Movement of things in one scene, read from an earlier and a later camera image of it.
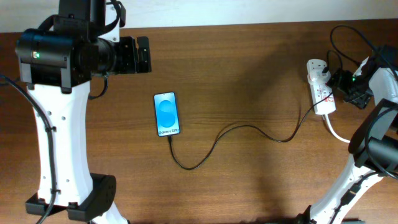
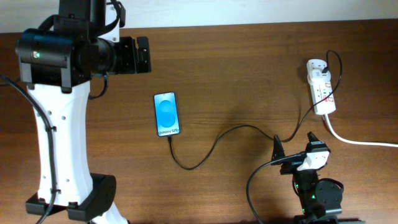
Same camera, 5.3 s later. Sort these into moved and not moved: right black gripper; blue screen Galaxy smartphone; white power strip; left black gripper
Moved: right black gripper
Not moved: left black gripper; blue screen Galaxy smartphone; white power strip
